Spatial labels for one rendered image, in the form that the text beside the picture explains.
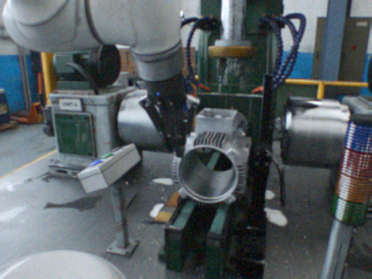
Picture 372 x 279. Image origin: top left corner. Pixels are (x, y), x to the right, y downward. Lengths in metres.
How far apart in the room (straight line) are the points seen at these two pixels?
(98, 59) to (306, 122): 0.79
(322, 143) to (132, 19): 0.72
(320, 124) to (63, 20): 0.78
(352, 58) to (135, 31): 6.01
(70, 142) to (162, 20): 0.85
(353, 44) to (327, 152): 5.43
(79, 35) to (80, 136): 0.73
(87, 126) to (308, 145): 0.80
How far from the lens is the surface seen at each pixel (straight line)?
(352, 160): 0.52
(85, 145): 1.16
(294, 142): 0.95
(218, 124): 0.75
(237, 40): 1.02
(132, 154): 0.74
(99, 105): 1.10
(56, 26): 0.46
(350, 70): 6.35
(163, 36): 0.44
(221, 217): 0.72
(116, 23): 0.44
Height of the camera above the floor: 1.31
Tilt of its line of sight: 17 degrees down
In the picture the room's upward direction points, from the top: straight up
